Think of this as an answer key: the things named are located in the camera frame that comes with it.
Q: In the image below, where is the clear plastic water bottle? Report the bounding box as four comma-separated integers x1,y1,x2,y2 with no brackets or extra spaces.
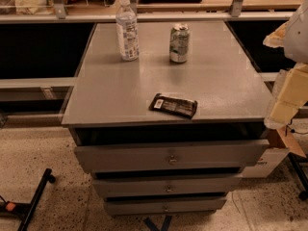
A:
115,0,139,61

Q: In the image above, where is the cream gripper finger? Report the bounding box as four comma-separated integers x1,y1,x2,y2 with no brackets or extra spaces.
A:
264,63,308,129
263,22,287,48

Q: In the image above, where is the green 7up can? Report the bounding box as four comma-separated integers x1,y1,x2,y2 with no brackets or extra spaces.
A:
169,23,191,64

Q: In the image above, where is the top grey drawer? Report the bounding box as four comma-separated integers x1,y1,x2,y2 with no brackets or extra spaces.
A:
74,140,270,172

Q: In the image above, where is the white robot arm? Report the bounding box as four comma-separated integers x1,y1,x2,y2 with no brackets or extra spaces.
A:
263,0,308,129

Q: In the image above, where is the bottom grey drawer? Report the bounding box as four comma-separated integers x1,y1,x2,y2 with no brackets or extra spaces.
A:
104,196,226,216

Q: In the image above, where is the black stand leg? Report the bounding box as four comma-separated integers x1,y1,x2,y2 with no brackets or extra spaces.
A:
288,152,308,201
0,167,57,231

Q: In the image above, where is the black rxbar chocolate wrapper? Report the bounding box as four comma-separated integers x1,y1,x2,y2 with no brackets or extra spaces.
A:
149,93,198,119

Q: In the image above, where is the black stand leg right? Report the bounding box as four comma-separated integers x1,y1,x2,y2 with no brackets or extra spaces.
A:
288,152,308,201

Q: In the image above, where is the black stand leg left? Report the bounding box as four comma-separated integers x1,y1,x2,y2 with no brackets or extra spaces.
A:
0,167,57,231

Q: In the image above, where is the grey drawer cabinet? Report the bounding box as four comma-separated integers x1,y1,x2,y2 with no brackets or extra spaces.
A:
63,22,270,216

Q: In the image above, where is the cardboard box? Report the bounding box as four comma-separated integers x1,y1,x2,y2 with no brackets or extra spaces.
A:
241,125,307,179

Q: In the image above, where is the middle grey drawer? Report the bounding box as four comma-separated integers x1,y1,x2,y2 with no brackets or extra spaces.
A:
93,174,242,198

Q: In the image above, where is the grey drawer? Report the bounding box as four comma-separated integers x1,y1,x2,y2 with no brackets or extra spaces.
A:
93,174,242,198
104,196,226,216
74,140,270,172

